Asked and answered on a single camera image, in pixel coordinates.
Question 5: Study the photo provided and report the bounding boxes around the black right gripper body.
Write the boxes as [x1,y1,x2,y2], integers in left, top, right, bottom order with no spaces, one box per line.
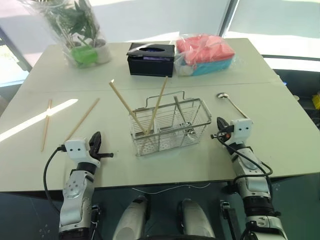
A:
[210,125,235,145]

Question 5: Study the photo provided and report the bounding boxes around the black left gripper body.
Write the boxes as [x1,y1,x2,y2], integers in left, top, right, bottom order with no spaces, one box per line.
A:
[88,146,115,162]

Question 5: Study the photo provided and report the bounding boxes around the metal spoon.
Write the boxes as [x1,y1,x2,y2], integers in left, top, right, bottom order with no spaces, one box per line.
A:
[216,92,249,120]
[173,95,197,137]

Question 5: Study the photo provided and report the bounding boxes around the wooden chopstick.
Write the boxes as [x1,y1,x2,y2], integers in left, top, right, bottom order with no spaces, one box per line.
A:
[108,79,149,135]
[64,97,101,143]
[146,75,169,136]
[40,98,53,153]

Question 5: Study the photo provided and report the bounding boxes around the bagged pink and blue cloths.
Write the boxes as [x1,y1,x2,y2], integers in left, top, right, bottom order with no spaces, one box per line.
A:
[173,31,238,77]

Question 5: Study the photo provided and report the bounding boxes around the white robot leg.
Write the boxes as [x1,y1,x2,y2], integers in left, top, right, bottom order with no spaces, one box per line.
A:
[112,195,151,240]
[176,198,216,240]

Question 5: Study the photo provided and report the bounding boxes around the green plant label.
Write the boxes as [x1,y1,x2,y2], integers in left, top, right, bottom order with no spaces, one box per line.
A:
[71,46,99,66]

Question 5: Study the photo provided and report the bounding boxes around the black tissue box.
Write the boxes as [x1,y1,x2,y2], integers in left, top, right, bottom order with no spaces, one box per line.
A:
[125,42,176,78]

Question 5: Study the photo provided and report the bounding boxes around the yellow object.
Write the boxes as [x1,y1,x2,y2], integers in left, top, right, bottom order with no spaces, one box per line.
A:
[311,92,320,110]

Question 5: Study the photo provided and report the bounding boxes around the dark window pillar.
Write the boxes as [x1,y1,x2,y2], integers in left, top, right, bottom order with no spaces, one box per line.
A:
[216,0,241,39]

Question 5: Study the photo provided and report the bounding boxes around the potted plant in plastic wrap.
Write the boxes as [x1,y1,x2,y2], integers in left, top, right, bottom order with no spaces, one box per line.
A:
[19,0,113,69]

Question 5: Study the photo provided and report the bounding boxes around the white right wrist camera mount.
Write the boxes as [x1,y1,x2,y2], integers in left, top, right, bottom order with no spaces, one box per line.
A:
[229,118,253,145]

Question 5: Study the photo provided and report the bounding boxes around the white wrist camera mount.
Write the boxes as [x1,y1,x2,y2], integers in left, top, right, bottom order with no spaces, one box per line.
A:
[229,118,253,145]
[64,137,102,169]

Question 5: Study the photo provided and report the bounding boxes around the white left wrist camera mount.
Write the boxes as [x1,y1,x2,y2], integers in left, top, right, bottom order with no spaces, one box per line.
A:
[64,137,102,169]

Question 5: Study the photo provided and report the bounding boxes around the metal wire cutlery basket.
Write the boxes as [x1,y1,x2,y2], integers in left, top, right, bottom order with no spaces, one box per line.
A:
[128,90,213,157]

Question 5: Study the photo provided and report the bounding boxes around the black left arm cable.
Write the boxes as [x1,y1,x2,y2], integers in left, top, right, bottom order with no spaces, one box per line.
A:
[43,144,67,216]

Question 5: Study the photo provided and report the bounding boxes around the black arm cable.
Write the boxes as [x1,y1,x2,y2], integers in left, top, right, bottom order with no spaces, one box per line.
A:
[43,144,67,216]
[216,129,274,180]

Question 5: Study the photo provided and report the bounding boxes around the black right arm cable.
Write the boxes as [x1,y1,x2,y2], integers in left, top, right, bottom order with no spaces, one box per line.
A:
[216,129,274,180]

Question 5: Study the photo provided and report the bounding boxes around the thin white wire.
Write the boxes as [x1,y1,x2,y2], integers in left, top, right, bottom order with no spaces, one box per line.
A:
[131,183,211,195]

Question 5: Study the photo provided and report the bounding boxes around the black bracket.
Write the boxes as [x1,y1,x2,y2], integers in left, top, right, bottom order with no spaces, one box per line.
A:
[219,199,240,240]

